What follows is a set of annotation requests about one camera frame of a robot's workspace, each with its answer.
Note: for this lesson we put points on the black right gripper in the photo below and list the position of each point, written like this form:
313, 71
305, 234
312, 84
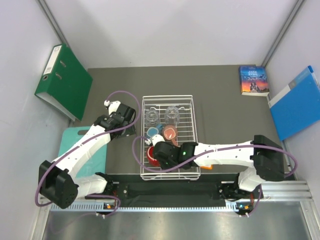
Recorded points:
164, 166

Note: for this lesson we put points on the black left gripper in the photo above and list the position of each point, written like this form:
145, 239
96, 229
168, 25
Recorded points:
130, 130

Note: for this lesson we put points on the red mug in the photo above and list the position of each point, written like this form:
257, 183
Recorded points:
152, 161

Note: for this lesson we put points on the blue mug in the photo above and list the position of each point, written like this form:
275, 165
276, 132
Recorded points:
152, 131

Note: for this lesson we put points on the pink floral mug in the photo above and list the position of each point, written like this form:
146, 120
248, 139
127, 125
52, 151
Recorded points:
170, 133

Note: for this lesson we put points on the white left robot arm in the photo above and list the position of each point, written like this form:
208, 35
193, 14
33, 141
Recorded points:
58, 180

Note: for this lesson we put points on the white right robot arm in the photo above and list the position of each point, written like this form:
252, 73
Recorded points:
262, 158

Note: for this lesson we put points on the clear glass left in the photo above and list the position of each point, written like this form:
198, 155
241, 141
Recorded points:
152, 118

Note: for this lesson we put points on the clear glass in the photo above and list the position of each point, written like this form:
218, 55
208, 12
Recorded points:
152, 118
172, 116

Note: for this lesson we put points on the orange tag card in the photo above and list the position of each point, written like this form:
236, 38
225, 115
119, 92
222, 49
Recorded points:
207, 167

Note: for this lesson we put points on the clear glass right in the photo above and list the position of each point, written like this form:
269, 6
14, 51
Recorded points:
172, 116

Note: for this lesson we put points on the teal shirt folding board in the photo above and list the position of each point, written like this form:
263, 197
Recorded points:
83, 150

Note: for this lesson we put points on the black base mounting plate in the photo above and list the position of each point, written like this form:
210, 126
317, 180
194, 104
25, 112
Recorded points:
213, 186

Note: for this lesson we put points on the green lever arch binder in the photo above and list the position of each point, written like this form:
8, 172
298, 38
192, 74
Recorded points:
65, 83

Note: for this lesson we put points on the Jane Eyre paperback book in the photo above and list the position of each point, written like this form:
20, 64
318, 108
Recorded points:
253, 81

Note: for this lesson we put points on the blue folder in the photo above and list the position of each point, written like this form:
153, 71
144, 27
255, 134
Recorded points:
297, 106

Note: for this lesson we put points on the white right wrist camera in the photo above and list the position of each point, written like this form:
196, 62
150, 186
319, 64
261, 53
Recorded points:
154, 140

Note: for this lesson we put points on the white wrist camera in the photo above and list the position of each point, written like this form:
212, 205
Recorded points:
111, 106
154, 140

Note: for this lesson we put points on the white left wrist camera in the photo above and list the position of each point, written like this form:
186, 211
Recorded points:
111, 106

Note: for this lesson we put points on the white wire dish rack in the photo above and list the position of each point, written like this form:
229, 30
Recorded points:
187, 133

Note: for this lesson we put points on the aluminium rail frame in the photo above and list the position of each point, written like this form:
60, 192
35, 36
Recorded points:
182, 218

